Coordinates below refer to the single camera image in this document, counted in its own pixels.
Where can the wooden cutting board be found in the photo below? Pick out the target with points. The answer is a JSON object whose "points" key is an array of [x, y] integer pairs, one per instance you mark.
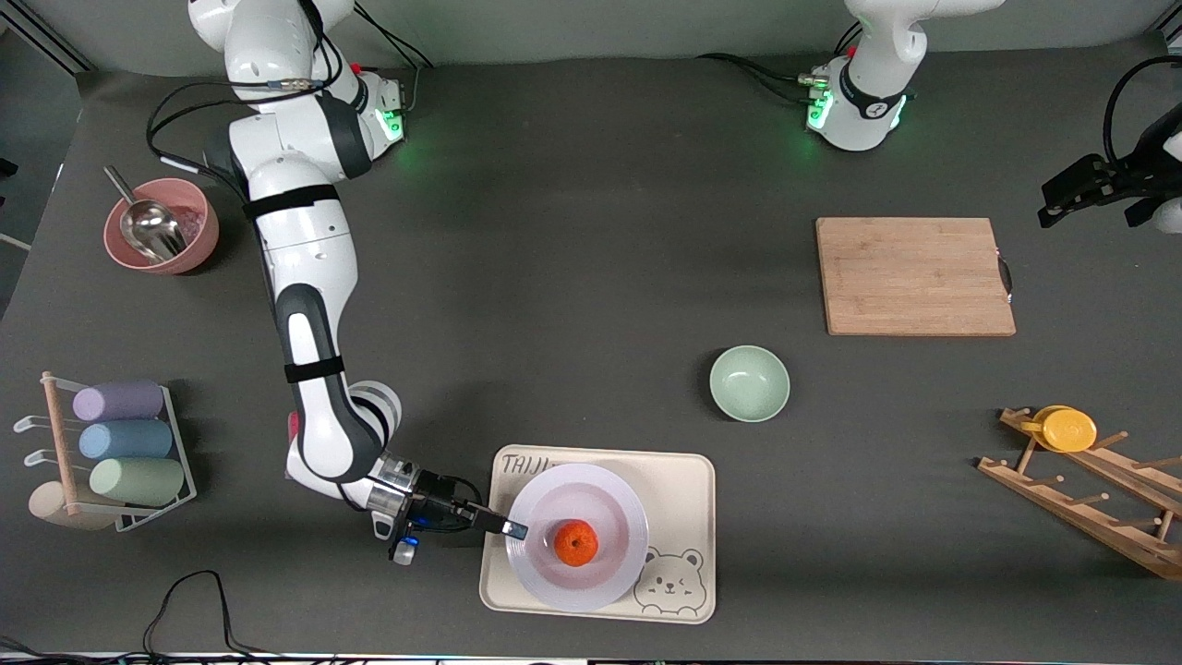
{"points": [[910, 277]]}

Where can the beige cup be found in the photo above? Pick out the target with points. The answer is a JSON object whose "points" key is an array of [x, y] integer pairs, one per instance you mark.
{"points": [[51, 506]]}

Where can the white round plate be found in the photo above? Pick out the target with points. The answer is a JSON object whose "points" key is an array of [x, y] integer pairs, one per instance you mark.
{"points": [[577, 582]]}

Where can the wooden peg mug rack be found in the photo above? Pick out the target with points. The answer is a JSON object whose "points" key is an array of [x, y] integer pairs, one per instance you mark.
{"points": [[1090, 513]]}

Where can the pink bowl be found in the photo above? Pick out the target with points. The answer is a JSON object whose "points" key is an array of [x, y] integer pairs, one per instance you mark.
{"points": [[199, 245]]}

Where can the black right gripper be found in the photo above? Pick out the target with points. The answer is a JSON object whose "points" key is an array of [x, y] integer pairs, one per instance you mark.
{"points": [[436, 502]]}

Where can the pink folded cloth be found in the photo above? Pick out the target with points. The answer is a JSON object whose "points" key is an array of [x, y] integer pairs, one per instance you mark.
{"points": [[293, 427]]}

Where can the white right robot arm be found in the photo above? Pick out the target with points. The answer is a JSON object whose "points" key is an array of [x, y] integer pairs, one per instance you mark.
{"points": [[305, 259]]}

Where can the purple cup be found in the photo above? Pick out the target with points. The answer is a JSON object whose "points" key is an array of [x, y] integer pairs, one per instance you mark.
{"points": [[120, 401]]}

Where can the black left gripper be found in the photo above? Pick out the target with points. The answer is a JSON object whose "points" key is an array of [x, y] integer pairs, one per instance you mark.
{"points": [[1128, 175]]}

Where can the mint green bowl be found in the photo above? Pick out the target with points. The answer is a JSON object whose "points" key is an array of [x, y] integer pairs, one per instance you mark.
{"points": [[749, 384]]}

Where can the green cup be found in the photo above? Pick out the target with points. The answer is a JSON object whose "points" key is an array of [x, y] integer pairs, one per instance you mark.
{"points": [[138, 481]]}

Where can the yellow mug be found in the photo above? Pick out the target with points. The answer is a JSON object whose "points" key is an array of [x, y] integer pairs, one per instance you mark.
{"points": [[1068, 430]]}

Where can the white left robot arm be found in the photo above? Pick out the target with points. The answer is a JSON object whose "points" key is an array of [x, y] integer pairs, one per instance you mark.
{"points": [[868, 83]]}

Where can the blue cup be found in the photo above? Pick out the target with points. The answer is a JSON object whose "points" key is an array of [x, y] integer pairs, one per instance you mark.
{"points": [[127, 440]]}

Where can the metal scoop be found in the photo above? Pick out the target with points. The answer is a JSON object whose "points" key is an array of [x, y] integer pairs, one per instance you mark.
{"points": [[152, 229]]}

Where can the orange fruit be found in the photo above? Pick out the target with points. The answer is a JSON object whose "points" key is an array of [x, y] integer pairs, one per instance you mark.
{"points": [[576, 543]]}

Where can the cream bear print tray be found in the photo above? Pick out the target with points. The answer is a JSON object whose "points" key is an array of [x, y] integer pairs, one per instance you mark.
{"points": [[683, 480]]}

